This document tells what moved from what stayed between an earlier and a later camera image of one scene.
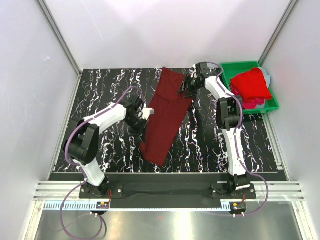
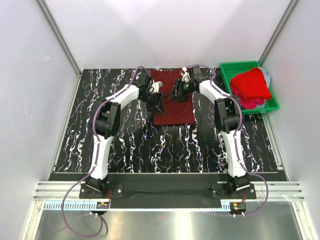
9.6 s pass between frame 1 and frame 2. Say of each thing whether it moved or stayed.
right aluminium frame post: stayed
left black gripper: moved
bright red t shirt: stayed
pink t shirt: stayed
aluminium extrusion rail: stayed
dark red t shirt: moved
